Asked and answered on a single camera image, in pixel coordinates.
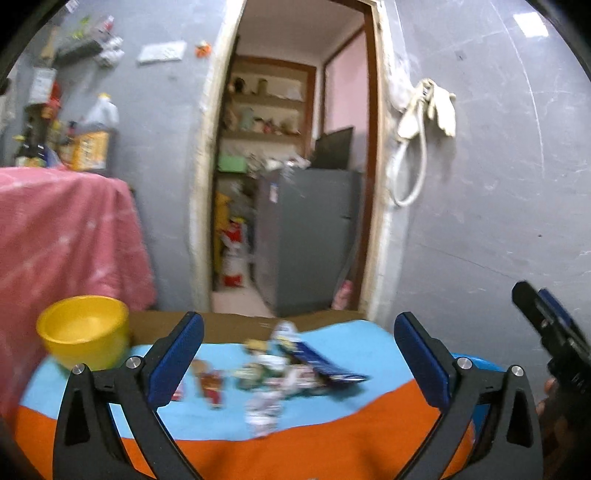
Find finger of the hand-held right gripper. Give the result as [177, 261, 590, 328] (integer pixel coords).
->
[512, 281, 561, 352]
[538, 288, 587, 343]

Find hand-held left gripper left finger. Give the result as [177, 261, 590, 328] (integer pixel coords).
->
[52, 311, 205, 480]

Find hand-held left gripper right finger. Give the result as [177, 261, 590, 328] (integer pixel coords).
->
[393, 311, 544, 480]

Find yellow bowl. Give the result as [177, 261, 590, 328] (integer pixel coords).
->
[36, 295, 131, 371]

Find pile of snack wrappers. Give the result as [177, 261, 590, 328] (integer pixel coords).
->
[172, 320, 370, 438]

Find person's right hand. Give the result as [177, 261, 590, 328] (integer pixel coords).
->
[538, 376, 587, 480]

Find pink plastic item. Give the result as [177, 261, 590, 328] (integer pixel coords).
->
[332, 281, 354, 311]

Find white and red sack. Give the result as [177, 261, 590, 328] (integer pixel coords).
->
[221, 220, 245, 288]

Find yellow container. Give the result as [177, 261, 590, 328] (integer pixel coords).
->
[215, 193, 232, 232]

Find pink checked cloth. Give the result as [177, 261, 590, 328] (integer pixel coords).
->
[0, 166, 158, 416]

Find grey washing machine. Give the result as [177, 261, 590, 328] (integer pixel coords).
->
[255, 167, 363, 318]

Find crumpled plastic bags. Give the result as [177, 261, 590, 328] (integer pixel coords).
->
[231, 180, 257, 222]

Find green box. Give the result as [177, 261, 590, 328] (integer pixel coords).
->
[217, 154, 250, 172]

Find white rubber gloves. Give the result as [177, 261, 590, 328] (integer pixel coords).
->
[425, 80, 458, 138]

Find oil jug with yellow label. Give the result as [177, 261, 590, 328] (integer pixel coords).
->
[69, 92, 120, 174]

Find black screen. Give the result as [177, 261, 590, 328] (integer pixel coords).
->
[314, 126, 354, 171]

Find dark glass bottle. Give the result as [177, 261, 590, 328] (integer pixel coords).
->
[14, 117, 49, 168]

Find wooden shelf unit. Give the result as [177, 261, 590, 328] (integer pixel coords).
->
[222, 54, 317, 158]

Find red bottle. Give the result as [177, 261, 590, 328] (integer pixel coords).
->
[46, 83, 63, 121]

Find white looped cable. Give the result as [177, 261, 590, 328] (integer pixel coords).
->
[390, 80, 428, 207]

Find door frame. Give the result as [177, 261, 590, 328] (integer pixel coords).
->
[189, 0, 402, 319]

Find white wall switch plate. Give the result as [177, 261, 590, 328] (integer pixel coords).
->
[137, 41, 188, 64]

